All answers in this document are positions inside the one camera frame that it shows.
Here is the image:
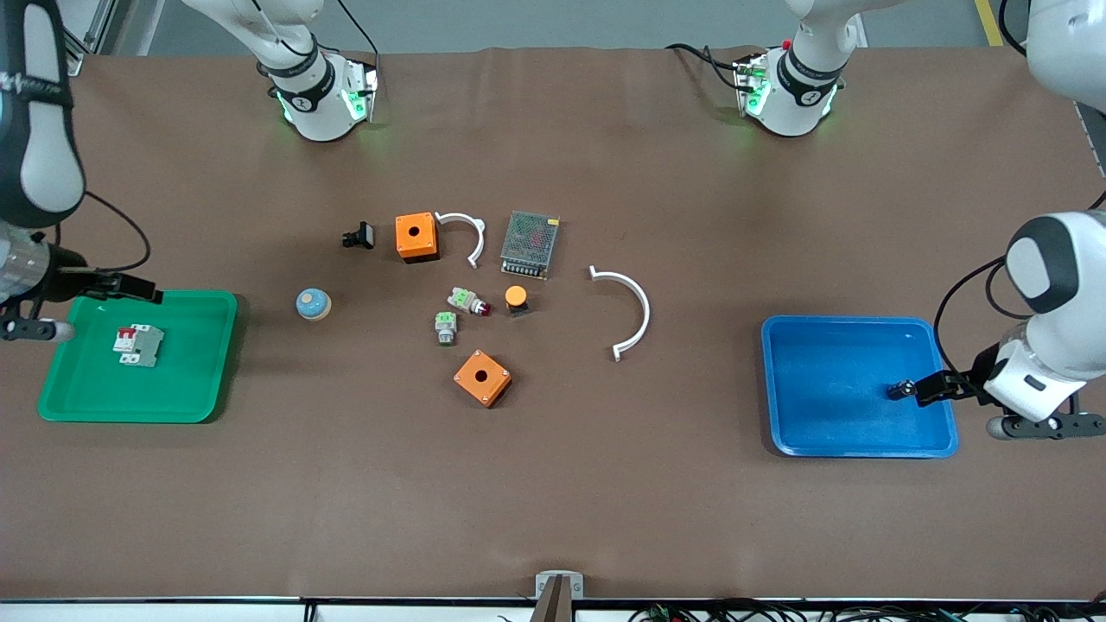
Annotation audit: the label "aluminium frame post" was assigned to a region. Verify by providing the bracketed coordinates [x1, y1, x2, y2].
[62, 0, 143, 77]

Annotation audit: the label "large white curved clamp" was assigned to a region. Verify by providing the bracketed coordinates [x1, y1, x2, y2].
[588, 266, 652, 362]

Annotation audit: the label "black cables at left arm base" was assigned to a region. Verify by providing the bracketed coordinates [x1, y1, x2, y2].
[665, 41, 748, 92]

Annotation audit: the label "green plastic tray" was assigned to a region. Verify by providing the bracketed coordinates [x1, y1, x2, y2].
[37, 289, 238, 424]

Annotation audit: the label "grey metal bracket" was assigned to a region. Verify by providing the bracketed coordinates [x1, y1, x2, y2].
[529, 571, 585, 622]

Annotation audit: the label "black cable at right arm base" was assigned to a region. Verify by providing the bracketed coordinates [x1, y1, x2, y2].
[333, 0, 381, 66]

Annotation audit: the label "brown table cover sheet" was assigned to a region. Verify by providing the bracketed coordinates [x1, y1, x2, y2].
[0, 45, 1106, 601]

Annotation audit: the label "blue plastic tray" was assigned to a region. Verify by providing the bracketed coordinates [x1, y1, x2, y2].
[760, 315, 960, 459]

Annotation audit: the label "small white curved clamp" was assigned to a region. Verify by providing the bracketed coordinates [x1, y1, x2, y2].
[435, 211, 486, 270]

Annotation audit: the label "black cable bundle at table edge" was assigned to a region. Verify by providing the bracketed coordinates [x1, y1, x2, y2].
[626, 594, 1106, 622]

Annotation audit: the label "orange button box black base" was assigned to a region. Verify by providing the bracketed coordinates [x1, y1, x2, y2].
[396, 212, 440, 264]
[453, 349, 512, 409]

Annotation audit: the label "metal mesh power supply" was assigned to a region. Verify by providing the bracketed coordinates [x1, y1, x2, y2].
[499, 210, 561, 281]

